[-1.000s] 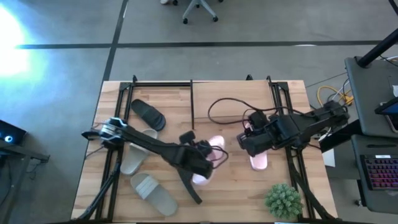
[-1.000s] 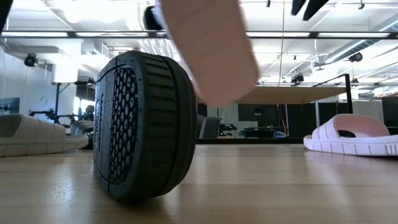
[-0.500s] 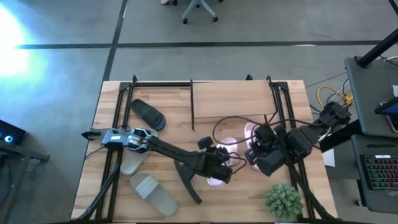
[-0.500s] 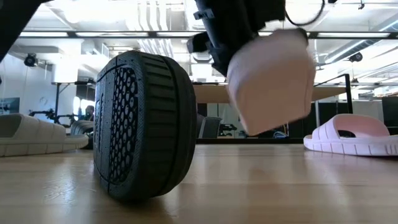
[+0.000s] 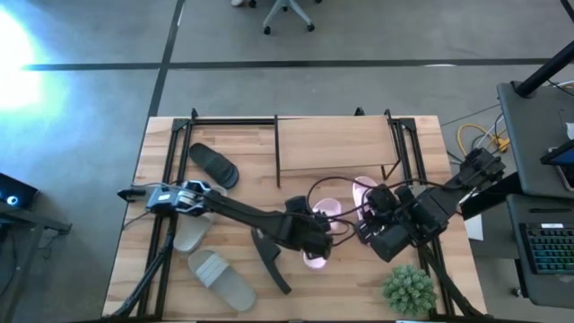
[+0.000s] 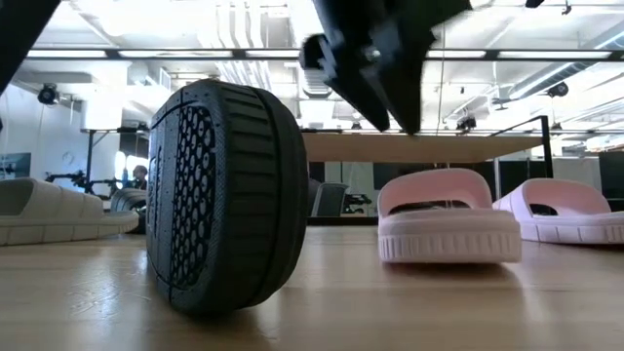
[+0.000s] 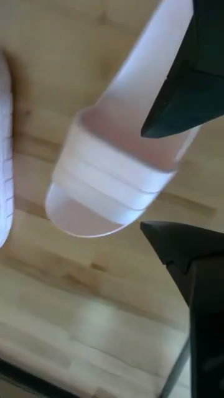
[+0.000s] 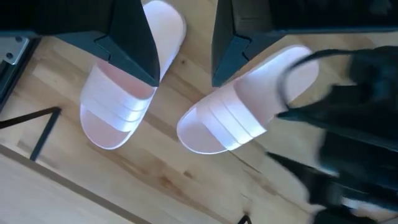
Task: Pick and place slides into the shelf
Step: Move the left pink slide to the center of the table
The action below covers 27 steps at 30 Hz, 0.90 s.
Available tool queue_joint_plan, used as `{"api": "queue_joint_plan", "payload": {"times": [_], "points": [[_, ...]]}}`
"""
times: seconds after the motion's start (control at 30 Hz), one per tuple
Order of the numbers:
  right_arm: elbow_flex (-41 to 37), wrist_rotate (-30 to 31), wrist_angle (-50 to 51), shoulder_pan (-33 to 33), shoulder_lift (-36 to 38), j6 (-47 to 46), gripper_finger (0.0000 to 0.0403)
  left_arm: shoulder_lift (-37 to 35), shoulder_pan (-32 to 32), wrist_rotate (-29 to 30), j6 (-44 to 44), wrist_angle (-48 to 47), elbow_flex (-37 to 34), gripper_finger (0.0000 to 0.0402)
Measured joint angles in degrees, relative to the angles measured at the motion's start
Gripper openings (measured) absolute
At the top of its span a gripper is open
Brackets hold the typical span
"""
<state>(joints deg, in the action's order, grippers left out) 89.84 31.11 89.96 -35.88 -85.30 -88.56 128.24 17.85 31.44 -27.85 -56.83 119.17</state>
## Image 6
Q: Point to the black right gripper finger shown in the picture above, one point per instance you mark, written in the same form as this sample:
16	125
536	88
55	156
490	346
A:
361	95
407	83

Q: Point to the pink rubber slide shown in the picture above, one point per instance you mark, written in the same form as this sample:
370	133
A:
448	234
565	209

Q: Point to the grey rubber slide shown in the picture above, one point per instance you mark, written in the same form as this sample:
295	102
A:
58	214

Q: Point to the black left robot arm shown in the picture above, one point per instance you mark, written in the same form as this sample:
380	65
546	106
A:
19	29

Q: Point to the black ceiling spotlight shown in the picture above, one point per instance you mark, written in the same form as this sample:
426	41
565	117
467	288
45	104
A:
467	123
558	89
48	93

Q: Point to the grey chair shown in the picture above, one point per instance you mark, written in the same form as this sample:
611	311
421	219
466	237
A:
331	200

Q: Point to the black partition panel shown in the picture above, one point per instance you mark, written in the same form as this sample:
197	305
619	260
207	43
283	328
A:
612	178

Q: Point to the person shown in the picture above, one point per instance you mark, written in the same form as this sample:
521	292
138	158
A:
140	175

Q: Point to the black pole stand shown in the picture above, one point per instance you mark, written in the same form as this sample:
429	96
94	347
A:
90	161

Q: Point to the wooden shelf with black frame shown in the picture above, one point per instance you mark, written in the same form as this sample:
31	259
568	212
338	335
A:
414	148

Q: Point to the black metal rig frame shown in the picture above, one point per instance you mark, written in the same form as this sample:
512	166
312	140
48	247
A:
341	221

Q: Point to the dark wall picture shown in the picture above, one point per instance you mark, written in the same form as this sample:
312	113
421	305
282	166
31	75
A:
17	166

